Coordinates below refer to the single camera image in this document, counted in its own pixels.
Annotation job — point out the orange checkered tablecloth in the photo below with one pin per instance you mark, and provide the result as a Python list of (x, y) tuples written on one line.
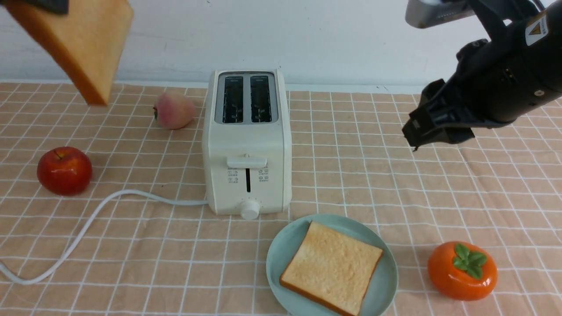
[(500, 192)]

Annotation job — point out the toast slice slot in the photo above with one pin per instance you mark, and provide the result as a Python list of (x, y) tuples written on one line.
[(332, 269), (87, 43)]

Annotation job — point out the light green plate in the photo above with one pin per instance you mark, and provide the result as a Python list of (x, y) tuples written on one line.
[(383, 281)]

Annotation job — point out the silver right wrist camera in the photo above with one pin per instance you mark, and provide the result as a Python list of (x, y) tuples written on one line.
[(424, 14)]

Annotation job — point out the white two-slot toaster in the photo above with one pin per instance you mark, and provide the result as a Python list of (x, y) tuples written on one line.
[(247, 143)]

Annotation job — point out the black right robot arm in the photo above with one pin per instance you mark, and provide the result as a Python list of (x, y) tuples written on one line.
[(497, 15)]

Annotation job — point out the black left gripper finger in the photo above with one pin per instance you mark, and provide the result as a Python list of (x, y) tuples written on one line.
[(58, 7)]

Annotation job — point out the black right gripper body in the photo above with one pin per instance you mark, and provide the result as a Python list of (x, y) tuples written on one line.
[(497, 82)]

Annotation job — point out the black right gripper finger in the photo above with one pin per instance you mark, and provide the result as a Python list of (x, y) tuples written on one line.
[(436, 122)]

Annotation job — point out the red apple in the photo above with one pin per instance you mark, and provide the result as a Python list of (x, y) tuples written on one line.
[(64, 171)]

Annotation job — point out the pink peach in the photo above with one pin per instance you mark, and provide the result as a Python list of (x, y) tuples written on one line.
[(173, 111)]

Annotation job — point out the orange persimmon with green leaves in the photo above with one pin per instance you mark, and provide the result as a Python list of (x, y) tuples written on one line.
[(462, 271)]

